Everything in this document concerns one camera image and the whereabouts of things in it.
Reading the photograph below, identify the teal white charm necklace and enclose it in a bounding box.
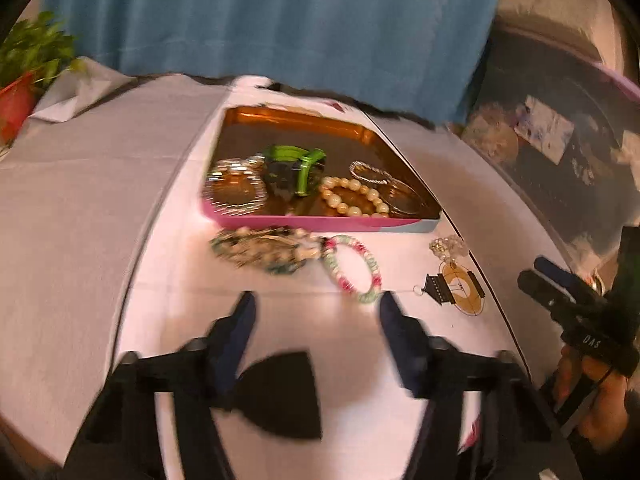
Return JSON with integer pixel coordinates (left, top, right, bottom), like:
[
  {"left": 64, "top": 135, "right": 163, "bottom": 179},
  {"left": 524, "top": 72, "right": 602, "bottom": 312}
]
[{"left": 209, "top": 225, "right": 324, "bottom": 276}]

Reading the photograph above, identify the pink green bead bracelet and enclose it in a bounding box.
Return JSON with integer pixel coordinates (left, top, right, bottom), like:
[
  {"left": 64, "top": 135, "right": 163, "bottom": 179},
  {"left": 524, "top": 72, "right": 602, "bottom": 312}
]
[{"left": 319, "top": 234, "right": 384, "bottom": 305}]

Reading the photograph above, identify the metal bangle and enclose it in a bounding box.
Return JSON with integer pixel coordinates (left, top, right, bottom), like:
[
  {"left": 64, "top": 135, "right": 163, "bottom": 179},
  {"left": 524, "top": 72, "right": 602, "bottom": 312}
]
[{"left": 378, "top": 179, "right": 424, "bottom": 217}]

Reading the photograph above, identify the cream bead bracelet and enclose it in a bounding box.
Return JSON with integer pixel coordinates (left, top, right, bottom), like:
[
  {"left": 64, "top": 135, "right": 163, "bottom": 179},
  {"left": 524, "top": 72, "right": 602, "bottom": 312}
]
[{"left": 318, "top": 174, "right": 392, "bottom": 219}]

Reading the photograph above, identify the clear crystal bead bracelet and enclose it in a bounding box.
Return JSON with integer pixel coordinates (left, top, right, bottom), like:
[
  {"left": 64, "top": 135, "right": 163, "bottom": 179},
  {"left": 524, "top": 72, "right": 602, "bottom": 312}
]
[{"left": 203, "top": 156, "right": 269, "bottom": 219}]

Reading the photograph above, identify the silver chain bracelet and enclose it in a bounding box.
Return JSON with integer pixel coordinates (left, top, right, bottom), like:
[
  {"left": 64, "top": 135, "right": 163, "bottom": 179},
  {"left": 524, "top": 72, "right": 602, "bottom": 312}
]
[{"left": 348, "top": 160, "right": 396, "bottom": 187}]

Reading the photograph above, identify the green black smartwatch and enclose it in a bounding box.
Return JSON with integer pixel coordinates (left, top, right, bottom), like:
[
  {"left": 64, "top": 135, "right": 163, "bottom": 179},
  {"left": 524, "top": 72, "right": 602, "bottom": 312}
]
[{"left": 262, "top": 144, "right": 326, "bottom": 197}]

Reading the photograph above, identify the right hand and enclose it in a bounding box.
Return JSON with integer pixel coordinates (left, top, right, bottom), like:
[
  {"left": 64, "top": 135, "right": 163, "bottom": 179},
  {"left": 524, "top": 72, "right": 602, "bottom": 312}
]
[{"left": 552, "top": 344, "right": 629, "bottom": 453}]

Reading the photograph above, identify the white table mat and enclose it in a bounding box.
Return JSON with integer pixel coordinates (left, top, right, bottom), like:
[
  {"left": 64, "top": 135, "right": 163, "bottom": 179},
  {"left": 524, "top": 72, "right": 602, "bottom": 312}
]
[{"left": 111, "top": 75, "right": 524, "bottom": 479}]

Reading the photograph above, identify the dark storage bin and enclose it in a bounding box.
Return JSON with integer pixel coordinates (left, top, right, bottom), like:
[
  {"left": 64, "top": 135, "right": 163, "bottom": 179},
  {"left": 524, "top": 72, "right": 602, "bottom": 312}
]
[{"left": 462, "top": 28, "right": 639, "bottom": 275}]

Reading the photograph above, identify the pink tin tray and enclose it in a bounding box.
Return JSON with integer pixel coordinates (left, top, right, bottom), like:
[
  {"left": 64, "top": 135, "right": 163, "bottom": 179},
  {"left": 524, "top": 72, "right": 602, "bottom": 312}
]
[{"left": 201, "top": 105, "right": 442, "bottom": 233}]

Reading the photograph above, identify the blue curtain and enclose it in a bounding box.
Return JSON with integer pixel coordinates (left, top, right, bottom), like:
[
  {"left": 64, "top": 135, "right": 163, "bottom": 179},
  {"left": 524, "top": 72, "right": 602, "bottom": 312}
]
[{"left": 43, "top": 0, "right": 499, "bottom": 124}]

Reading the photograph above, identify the potted green plant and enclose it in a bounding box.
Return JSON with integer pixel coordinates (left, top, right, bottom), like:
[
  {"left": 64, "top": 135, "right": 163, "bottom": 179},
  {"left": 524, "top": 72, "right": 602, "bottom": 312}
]
[{"left": 0, "top": 11, "right": 86, "bottom": 146}]

